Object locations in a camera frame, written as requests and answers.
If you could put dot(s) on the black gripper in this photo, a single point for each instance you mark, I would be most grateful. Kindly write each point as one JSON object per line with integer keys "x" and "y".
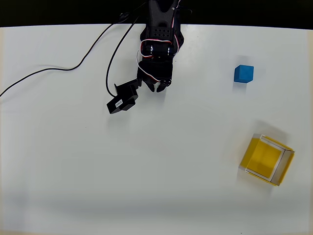
{"x": 152, "y": 81}

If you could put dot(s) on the blue cube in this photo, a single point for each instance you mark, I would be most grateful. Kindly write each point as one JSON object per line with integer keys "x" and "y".
{"x": 243, "y": 74}

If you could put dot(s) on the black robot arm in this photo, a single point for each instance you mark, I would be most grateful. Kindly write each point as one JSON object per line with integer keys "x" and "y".
{"x": 159, "y": 22}

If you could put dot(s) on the yellow open box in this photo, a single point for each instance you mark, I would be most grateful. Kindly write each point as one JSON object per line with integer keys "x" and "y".
{"x": 265, "y": 159}

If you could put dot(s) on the black wrist-mounted camera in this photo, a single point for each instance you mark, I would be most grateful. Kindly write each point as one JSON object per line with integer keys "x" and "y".
{"x": 123, "y": 98}

